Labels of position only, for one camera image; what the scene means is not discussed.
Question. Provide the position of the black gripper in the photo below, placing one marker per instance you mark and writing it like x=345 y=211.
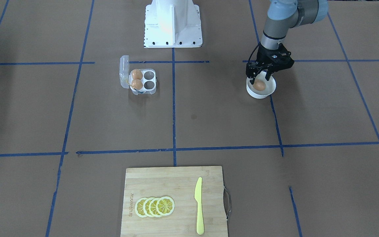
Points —
x=264 y=56

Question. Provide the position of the brown egg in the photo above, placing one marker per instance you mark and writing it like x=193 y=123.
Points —
x=137 y=84
x=136 y=74
x=259 y=85

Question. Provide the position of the clear plastic egg box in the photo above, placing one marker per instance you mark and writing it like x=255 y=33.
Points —
x=149 y=79

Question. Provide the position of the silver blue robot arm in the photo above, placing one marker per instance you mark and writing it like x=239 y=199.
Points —
x=282 y=15

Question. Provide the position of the brown egg front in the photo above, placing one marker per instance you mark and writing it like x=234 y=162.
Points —
x=137 y=84

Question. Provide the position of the white bowl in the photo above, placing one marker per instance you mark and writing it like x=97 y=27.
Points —
x=270 y=86

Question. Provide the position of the yellow plastic knife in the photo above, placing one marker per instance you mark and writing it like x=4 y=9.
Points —
x=199 y=216

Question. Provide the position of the bamboo cutting board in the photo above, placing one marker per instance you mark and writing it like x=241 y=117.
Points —
x=179 y=184

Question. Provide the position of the lemon slice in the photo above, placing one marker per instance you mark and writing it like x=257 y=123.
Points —
x=146 y=207
x=165 y=205
x=140 y=207
x=153 y=207

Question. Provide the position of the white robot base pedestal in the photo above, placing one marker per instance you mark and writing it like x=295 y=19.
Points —
x=172 y=24

